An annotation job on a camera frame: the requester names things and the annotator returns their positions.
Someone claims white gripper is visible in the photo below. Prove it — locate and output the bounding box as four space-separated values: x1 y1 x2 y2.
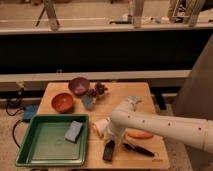
104 121 125 141

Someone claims black eraser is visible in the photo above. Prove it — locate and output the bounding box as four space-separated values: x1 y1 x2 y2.
102 140 115 162

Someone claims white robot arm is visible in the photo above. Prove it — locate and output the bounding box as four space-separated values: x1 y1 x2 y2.
107 100 213 153

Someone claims orange carrot toy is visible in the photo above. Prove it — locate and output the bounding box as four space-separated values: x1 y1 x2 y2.
126 131 153 140

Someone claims white paper cup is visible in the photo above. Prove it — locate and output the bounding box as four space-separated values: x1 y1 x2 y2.
92 118 109 137

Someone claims blue cloth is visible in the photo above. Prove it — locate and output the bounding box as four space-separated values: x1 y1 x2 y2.
125 95 142 105

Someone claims small blue cup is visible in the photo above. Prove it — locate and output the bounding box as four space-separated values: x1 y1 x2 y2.
81 95 95 110

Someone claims blue sponge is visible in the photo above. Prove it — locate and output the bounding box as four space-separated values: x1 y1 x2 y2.
65 121 83 142

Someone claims dark grape bunch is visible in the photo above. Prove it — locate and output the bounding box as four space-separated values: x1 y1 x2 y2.
87 82 108 98

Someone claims purple bowl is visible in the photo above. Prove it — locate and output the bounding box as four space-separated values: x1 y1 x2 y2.
68 77 90 96

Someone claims orange bowl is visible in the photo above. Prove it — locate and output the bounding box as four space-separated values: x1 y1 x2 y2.
51 93 74 113

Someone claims green plastic tray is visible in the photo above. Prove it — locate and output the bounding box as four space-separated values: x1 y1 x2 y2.
15 114 89 168

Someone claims blue box on floor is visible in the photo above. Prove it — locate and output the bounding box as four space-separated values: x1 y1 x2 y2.
22 105 38 122

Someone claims black cable on floor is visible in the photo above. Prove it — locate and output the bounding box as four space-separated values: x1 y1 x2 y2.
4 87 26 149

